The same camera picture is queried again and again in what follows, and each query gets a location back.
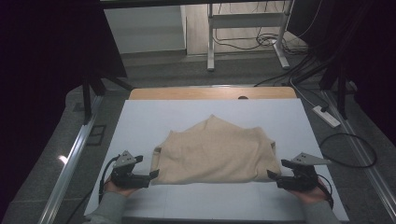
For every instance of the beige knit sweater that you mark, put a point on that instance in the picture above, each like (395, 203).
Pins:
(214, 149)

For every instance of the grey panel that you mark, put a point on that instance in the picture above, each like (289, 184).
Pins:
(144, 29)

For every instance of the white power strip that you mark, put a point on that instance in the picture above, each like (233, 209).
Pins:
(327, 117)

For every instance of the person's left hand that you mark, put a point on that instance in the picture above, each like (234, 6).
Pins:
(120, 190)

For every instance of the wooden table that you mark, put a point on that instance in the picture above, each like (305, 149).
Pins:
(202, 93)

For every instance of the black stand legs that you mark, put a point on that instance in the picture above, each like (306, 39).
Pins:
(87, 99)
(342, 93)

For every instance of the white table board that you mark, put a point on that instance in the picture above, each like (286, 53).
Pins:
(186, 202)

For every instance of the metal floor rail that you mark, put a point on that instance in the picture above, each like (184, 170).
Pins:
(358, 140)
(71, 165)

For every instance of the white metal stand frame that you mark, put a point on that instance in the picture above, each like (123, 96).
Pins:
(246, 20)

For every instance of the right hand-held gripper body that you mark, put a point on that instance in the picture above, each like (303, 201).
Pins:
(303, 177)

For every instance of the dark curtain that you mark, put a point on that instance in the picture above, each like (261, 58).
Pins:
(46, 62)
(367, 46)

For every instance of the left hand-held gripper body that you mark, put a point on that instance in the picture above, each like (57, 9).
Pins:
(124, 174)

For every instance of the black plug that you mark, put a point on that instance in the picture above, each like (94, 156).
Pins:
(324, 109)

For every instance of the person's right hand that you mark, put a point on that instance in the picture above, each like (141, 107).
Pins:
(313, 196)

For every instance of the dark floor socket cover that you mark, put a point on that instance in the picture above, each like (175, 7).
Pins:
(96, 135)

